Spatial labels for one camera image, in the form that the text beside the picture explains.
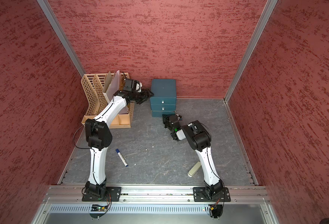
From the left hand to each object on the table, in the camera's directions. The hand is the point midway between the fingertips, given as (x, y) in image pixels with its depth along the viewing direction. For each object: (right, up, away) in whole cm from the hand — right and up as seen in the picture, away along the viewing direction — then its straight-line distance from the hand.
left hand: (150, 98), depth 94 cm
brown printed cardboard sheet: (-31, +12, +2) cm, 33 cm away
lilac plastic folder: (-24, +7, -5) cm, 25 cm away
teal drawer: (+8, -6, +5) cm, 12 cm away
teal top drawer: (+9, -2, 0) cm, 9 cm away
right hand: (+6, -12, +10) cm, 17 cm away
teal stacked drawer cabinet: (+7, +10, +15) cm, 19 cm away
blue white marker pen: (-15, -42, -10) cm, 45 cm away
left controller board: (-27, -61, -22) cm, 70 cm away
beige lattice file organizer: (-42, +9, +3) cm, 43 cm away
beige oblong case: (+28, -44, -14) cm, 54 cm away
